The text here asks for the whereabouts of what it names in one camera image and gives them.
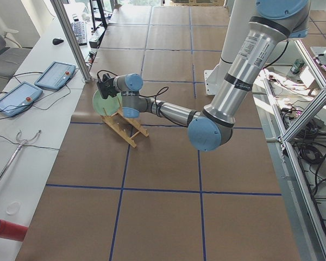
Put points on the blue teach pendant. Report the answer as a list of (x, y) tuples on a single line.
[(19, 99), (56, 75)]

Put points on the blue teach pendant far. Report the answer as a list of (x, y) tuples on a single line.
[(56, 75)]

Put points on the blue teach pendant near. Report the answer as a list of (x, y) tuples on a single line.
[(19, 99)]

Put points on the light green round plate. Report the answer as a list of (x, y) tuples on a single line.
[(106, 107)]

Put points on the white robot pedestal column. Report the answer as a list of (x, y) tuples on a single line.
[(237, 31)]

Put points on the wooden dish rack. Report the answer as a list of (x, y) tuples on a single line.
[(126, 128)]

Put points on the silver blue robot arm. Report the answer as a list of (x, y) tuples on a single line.
[(255, 28)]

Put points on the black keyboard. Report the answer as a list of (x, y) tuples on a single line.
[(79, 29)]

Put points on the metal grabber pole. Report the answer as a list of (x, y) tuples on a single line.
[(21, 143)]

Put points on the black computer mouse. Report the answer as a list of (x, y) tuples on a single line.
[(57, 41)]

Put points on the red cylinder tube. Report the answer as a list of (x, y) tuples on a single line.
[(12, 231)]

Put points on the aluminium frame post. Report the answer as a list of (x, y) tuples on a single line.
[(62, 16)]

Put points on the grey office chair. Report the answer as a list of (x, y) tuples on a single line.
[(11, 58)]

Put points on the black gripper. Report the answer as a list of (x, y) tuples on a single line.
[(108, 89)]

